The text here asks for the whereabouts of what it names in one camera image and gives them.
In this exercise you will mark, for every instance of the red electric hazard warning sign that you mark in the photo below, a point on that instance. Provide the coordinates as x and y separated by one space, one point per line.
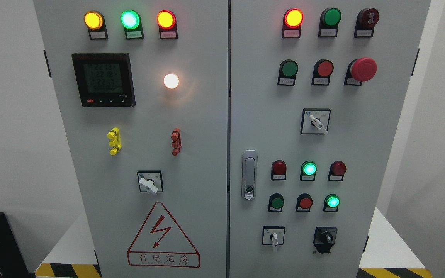
161 242

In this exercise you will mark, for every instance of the green push button lower left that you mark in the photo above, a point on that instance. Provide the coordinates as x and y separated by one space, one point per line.
275 203

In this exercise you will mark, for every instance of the green push button upper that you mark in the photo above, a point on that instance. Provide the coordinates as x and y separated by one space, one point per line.
287 73

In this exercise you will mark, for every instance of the red indicator light door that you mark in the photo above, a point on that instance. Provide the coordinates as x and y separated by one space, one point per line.
292 21
167 24

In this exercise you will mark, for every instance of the white selector switch upper right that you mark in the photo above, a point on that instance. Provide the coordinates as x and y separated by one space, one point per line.
315 121

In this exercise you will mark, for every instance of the green lit indicator light middle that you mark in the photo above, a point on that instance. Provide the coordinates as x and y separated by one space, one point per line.
308 171

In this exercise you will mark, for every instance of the dark red indicator light left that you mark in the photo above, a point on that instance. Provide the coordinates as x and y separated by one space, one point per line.
278 170

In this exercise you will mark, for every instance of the dark red buzzer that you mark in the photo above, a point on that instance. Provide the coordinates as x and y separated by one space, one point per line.
366 21

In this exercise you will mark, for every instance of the red indicator light right door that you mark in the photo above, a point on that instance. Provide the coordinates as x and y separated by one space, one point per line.
292 21

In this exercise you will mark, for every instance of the red push button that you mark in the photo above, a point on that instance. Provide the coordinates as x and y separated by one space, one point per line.
304 203
322 73

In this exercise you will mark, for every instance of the white selector switch lower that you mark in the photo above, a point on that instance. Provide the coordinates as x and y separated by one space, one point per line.
273 236

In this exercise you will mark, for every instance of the red emergency stop button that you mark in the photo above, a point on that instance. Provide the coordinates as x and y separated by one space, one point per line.
360 70

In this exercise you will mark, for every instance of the grey electrical cabinet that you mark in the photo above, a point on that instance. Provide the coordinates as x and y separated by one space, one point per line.
227 57

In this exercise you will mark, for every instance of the white platform with hazard stripes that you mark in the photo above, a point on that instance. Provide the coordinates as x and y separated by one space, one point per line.
386 254

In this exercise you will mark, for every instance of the red push button upper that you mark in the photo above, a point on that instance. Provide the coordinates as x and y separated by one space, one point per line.
322 73

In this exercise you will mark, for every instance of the silver door lock handle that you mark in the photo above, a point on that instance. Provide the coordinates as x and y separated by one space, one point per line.
249 164

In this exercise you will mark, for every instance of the green push button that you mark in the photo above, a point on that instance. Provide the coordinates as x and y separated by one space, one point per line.
287 73
331 203
275 203

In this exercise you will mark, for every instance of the red indicator light left door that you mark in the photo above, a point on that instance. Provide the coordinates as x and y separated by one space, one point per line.
167 24

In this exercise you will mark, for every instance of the white selector switch left door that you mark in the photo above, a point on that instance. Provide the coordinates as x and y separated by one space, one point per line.
150 181

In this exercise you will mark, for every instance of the yellow indicator light top left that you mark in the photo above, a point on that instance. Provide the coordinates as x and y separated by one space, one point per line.
95 23

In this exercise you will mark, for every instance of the black digital power meter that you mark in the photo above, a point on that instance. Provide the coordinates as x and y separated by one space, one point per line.
104 79

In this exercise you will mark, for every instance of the white glowing indicator light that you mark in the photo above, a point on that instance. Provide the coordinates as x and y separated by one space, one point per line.
171 81

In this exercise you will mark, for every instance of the green indicator light top right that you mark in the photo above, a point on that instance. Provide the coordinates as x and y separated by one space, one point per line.
329 21

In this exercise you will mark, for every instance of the green push button lower right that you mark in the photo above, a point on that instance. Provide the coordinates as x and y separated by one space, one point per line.
331 203

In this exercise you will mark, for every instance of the black rotary knob switch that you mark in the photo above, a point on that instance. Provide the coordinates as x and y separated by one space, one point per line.
324 239

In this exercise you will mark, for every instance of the red push button lower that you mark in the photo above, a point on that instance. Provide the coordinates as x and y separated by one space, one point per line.
304 203

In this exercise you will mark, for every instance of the green indicator light top left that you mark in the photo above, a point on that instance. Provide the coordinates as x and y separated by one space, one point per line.
131 22

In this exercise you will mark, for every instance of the white selector switch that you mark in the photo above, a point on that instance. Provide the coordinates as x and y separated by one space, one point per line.
273 236
315 121

